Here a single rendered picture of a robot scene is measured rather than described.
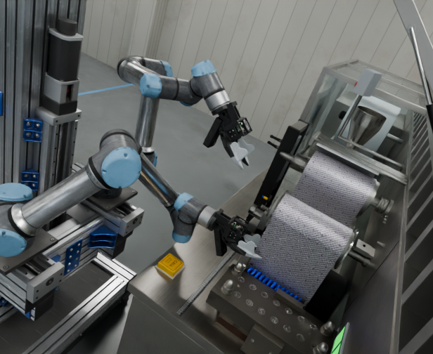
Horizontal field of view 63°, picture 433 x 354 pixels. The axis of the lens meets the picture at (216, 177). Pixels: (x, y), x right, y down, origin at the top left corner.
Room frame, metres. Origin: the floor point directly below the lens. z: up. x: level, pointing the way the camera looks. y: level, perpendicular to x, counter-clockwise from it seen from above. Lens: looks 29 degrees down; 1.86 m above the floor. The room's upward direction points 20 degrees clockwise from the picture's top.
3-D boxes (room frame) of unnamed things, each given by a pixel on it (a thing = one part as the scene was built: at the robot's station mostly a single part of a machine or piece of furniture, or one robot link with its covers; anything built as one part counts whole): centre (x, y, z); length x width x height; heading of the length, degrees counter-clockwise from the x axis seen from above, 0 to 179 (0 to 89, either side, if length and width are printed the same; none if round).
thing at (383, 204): (1.17, -0.59, 1.33); 0.07 x 0.07 x 0.07; 71
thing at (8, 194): (0.89, 0.62, 0.98); 0.13 x 0.12 x 0.14; 29
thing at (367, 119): (1.67, -0.57, 1.50); 0.14 x 0.14 x 0.06
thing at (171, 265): (0.96, 0.05, 0.91); 0.07 x 0.07 x 0.02; 71
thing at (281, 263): (0.93, -0.32, 1.10); 0.23 x 0.01 x 0.18; 71
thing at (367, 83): (1.54, -0.44, 1.66); 0.07 x 0.07 x 0.10; 47
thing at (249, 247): (0.95, -0.19, 1.11); 0.09 x 0.03 x 0.06; 63
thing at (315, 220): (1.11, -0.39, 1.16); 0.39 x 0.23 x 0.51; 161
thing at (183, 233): (1.08, 0.06, 1.01); 0.11 x 0.08 x 0.11; 29
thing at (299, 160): (1.27, -0.29, 1.33); 0.06 x 0.06 x 0.06; 71
